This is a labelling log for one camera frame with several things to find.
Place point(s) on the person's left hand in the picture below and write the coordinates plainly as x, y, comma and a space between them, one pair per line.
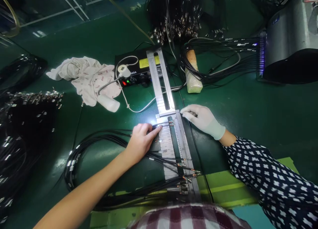
139, 144

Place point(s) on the person's right hand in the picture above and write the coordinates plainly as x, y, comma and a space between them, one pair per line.
206, 120

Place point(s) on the person's right fingers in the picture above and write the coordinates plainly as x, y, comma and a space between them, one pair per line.
190, 112

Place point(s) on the person's left thumb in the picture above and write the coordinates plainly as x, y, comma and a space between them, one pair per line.
155, 133

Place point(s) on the person's left fingers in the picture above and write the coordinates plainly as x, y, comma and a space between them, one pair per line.
144, 125

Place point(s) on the plastic wrapped yellowish roll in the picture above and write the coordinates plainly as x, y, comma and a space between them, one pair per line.
194, 75

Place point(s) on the white gooseneck lamp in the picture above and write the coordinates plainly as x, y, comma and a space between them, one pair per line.
109, 103

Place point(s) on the small white round device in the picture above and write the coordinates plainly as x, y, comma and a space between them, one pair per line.
123, 70

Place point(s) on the black controller box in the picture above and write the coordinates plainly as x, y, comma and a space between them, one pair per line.
135, 66

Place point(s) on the white printed cloth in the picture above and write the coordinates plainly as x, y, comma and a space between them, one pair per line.
87, 77

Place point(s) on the yellow-green mat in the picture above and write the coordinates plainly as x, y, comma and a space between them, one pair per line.
223, 189

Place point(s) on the person's body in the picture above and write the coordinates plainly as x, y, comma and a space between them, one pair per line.
188, 217

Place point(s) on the blue sheet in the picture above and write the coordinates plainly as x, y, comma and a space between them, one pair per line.
251, 217

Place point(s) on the grey metal machine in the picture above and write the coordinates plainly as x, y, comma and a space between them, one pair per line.
288, 40

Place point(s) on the long metal jig rail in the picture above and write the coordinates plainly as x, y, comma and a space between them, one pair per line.
161, 89

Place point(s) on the metal frame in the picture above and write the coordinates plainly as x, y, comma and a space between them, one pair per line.
74, 7

